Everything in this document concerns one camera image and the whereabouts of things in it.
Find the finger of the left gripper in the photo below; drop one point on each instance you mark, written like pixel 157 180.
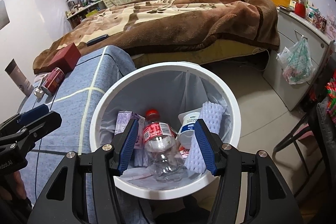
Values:
pixel 33 132
pixel 19 121

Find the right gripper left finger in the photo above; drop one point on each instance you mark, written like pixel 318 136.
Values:
pixel 64 199

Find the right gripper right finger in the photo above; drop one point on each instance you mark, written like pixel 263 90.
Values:
pixel 269 199

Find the clear plastic water bottle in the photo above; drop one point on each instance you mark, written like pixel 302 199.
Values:
pixel 164 160

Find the lilac foam net sleeve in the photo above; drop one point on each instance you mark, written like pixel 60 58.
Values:
pixel 204 151

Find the white yogurt cup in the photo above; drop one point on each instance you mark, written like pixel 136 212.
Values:
pixel 186 131

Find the left hand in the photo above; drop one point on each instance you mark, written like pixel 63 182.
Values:
pixel 12 186

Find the grey thermos tumbler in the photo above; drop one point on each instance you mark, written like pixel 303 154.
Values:
pixel 19 78

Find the blue checked table cloth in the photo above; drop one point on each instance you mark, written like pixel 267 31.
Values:
pixel 75 101

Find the dark red gift box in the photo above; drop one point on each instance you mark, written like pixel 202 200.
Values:
pixel 65 59

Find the black chair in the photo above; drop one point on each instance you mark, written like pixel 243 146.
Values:
pixel 302 136

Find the black phone on bed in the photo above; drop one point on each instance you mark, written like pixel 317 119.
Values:
pixel 97 40

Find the red plaid bag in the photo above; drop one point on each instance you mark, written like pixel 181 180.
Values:
pixel 331 99

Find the hanging plastic bag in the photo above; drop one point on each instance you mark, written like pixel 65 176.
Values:
pixel 296 63

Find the grey drawer cabinet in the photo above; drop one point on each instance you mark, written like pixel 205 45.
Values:
pixel 291 28

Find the red cup on cabinet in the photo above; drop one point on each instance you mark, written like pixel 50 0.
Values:
pixel 300 9

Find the brown patterned blanket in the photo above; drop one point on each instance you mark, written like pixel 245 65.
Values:
pixel 164 26

